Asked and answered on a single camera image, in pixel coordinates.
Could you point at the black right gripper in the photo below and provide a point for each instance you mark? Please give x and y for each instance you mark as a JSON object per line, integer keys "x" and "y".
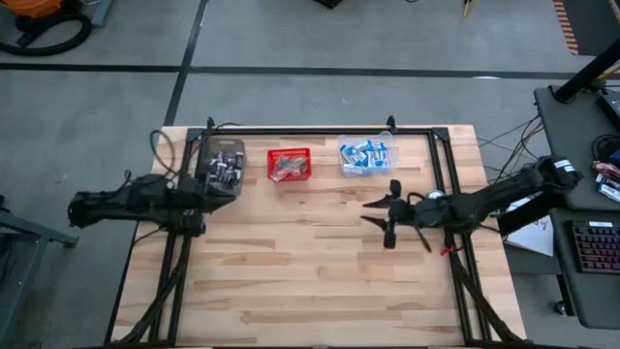
{"x": 399, "y": 213}

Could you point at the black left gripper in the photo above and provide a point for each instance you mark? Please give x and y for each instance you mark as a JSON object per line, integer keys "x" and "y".
{"x": 191, "y": 199}

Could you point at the small brown chocolate bar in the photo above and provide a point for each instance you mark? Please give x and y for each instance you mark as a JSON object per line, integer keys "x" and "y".
{"x": 224, "y": 180}
{"x": 237, "y": 157}

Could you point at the brown zero sugar Hershey's bar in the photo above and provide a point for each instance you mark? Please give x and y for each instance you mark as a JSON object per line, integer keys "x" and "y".
{"x": 233, "y": 175}

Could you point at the large brown Hershey's bar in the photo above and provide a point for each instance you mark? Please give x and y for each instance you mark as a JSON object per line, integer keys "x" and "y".
{"x": 221, "y": 168}

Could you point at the red gummy candy packet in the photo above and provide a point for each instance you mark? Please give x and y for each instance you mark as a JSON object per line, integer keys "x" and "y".
{"x": 281, "y": 170}

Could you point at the red plastic basket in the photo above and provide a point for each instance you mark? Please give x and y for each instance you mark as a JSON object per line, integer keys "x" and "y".
{"x": 289, "y": 165}

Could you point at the clear gummy candy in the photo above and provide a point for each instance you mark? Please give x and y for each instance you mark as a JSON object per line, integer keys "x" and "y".
{"x": 298, "y": 169}
{"x": 296, "y": 161}

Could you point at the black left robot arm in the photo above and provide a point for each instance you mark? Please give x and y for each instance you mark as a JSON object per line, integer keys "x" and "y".
{"x": 111, "y": 206}

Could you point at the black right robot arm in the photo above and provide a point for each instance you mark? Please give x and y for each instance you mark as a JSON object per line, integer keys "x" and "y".
{"x": 504, "y": 194}

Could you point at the candy pile on desk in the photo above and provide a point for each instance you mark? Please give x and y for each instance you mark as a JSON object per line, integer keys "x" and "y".
{"x": 609, "y": 181}

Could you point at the grey plastic bin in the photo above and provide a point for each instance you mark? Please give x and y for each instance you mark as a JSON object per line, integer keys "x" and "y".
{"x": 220, "y": 167}

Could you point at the clear plastic bin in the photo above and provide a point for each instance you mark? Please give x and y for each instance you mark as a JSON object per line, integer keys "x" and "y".
{"x": 368, "y": 154}

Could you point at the green soda can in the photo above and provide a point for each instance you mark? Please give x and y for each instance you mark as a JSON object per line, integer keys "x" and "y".
{"x": 434, "y": 195}

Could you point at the white paper sheet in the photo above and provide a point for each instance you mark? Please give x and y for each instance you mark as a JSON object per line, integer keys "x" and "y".
{"x": 533, "y": 235}

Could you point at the grey metal bench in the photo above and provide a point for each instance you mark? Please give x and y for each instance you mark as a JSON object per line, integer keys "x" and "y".
{"x": 24, "y": 252}

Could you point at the grey computer desk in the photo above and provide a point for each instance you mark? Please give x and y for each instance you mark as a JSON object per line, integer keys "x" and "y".
{"x": 581, "y": 160}

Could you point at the black backlit keyboard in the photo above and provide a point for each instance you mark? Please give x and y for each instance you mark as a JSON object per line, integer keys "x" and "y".
{"x": 598, "y": 247}

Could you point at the black slanted pole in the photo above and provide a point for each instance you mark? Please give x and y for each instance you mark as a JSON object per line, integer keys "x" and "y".
{"x": 588, "y": 72}

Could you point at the orange shop vacuum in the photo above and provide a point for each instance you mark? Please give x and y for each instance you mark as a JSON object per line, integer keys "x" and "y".
{"x": 36, "y": 7}

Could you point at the black mat orange striped edge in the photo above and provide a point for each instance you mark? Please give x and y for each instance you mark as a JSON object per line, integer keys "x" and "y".
{"x": 596, "y": 24}

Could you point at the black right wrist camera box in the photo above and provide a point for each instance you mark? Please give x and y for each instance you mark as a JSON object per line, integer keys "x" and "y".
{"x": 431, "y": 212}

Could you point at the black table frame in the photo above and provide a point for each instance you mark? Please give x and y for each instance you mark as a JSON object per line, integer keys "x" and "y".
{"x": 436, "y": 160}

